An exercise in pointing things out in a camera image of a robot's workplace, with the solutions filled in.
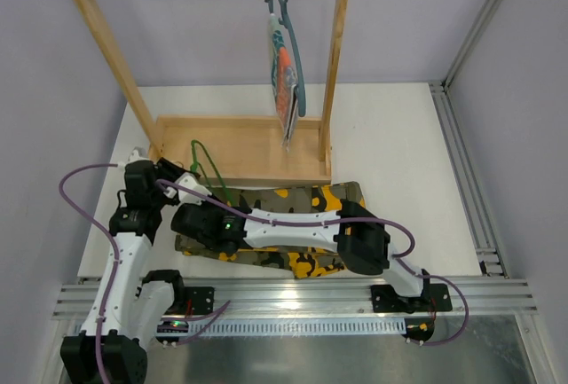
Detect green clothes hanger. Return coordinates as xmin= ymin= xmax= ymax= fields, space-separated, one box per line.
xmin=188 ymin=138 xmax=235 ymax=208

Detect camouflage yellow green trousers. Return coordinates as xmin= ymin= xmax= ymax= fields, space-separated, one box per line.
xmin=175 ymin=182 xmax=365 ymax=279

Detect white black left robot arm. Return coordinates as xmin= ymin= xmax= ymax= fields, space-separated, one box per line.
xmin=60 ymin=157 xmax=184 ymax=383

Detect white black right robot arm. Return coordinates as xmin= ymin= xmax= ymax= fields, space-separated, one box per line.
xmin=170 ymin=200 xmax=432 ymax=313

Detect blue-grey clothes hanger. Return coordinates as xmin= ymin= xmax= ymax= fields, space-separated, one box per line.
xmin=264 ymin=0 xmax=307 ymax=118

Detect wooden clothes rack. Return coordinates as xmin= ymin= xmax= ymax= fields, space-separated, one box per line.
xmin=74 ymin=0 xmax=348 ymax=186

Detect colourful printed cloth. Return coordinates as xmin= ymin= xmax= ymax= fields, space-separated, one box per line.
xmin=268 ymin=13 xmax=298 ymax=151

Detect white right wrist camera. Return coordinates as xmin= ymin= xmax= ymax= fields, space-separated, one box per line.
xmin=165 ymin=173 xmax=211 ymax=205

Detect slotted grey cable duct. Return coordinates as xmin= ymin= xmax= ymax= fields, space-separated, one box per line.
xmin=201 ymin=317 xmax=406 ymax=338

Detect aluminium corner frame profile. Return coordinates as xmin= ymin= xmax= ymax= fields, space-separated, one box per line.
xmin=429 ymin=0 xmax=510 ymax=279

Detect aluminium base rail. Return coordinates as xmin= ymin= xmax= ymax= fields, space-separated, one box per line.
xmin=52 ymin=276 xmax=533 ymax=321

